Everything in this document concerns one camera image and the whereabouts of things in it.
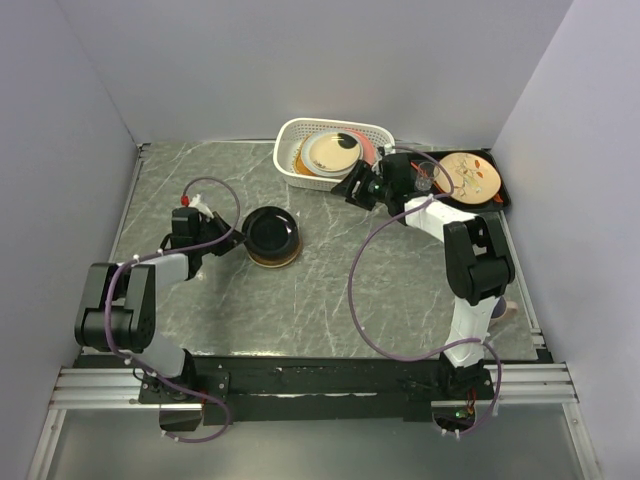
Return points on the black serving tray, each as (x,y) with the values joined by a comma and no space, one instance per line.
(500,200)

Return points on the floral peach plate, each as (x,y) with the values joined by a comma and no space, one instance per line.
(472,178)

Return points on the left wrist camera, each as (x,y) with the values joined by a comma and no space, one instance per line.
(196,202)

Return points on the pink purple mug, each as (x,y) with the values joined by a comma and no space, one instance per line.
(504,310)

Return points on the black glossy saucer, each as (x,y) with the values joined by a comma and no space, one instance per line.
(271,233)

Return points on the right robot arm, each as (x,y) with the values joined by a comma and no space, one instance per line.
(478,261)

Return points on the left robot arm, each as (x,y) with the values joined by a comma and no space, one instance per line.
(117,310)

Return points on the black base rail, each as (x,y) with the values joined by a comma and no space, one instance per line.
(255,389)

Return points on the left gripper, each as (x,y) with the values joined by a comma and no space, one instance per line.
(229,242)

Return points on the cream plate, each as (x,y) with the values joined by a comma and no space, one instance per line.
(369,152)

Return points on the cream green glazed saucer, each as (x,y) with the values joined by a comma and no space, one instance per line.
(332,152)

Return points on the small beige saucer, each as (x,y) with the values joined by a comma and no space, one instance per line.
(280,261)

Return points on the white scalloped bowl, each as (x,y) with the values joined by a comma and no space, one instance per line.
(306,155)

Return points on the orange woven tray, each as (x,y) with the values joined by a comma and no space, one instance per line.
(299,166)

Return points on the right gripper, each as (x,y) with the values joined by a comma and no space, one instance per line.
(361,172)

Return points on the white perforated plastic bin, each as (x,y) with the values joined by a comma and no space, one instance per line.
(291,136)

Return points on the clear glass cup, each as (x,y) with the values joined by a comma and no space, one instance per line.
(426,186)

